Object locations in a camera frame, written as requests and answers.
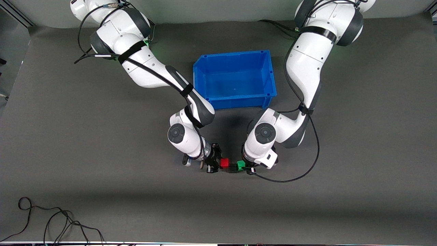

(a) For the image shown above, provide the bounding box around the blue plastic storage bin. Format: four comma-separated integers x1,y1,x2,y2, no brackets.
193,50,277,110

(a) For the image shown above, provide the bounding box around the dark grey table mat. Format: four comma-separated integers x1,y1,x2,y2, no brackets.
0,14,437,245

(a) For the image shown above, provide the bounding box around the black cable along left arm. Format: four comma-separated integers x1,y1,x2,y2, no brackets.
251,0,368,183

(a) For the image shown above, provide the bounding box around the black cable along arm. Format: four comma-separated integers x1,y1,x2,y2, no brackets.
74,1,206,162
251,0,368,183

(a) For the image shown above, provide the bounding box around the black right arm base cable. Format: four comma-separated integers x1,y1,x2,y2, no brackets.
147,19,156,43

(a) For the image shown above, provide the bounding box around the black arm base cable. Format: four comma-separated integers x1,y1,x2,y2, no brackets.
147,19,156,43
258,19,300,34

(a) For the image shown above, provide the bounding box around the black left arm base cable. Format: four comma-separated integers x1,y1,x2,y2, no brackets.
258,19,300,34

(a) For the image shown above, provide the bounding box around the black cable along right arm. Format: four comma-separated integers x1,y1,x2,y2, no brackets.
74,1,206,162

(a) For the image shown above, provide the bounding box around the loose thin black cable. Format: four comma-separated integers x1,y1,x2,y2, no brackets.
0,197,105,246

